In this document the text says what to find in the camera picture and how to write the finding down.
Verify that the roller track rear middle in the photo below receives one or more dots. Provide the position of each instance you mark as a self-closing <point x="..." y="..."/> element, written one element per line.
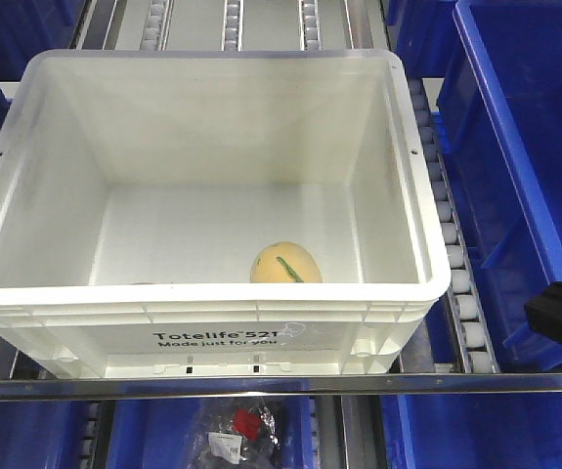
<point x="232" y="25"/>

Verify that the steel shelf front rail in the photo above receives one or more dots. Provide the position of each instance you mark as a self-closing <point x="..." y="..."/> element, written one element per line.
<point x="200" y="387"/>

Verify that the blue bin lower left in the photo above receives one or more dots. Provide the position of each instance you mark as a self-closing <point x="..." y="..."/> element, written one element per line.
<point x="41" y="434"/>

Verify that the roller track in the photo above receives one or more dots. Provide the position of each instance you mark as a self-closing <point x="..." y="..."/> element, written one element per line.
<point x="232" y="25"/>
<point x="309" y="25"/>
<point x="470" y="337"/>
<point x="156" y="26"/>

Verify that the roller track rear right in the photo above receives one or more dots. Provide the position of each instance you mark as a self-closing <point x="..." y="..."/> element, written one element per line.
<point x="309" y="25"/>

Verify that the white plastic tote box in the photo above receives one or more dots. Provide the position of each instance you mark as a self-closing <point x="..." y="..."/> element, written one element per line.
<point x="179" y="168"/>

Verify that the yellow toy burger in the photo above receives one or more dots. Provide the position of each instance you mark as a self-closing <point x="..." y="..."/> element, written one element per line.
<point x="285" y="261"/>

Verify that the blue bin lower right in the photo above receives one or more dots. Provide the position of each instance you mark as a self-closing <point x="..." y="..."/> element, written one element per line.
<point x="473" y="430"/>

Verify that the clear plastic parts bag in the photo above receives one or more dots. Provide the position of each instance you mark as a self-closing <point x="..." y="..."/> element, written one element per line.
<point x="239" y="433"/>

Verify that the blue bin lower middle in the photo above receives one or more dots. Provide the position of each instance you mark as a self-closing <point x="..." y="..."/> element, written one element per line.
<point x="159" y="433"/>

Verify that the roller track rear left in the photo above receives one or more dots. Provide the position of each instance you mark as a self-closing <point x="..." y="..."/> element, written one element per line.
<point x="156" y="26"/>

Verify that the large blue bin right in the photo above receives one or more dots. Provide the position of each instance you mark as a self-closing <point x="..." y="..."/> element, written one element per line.
<point x="501" y="105"/>

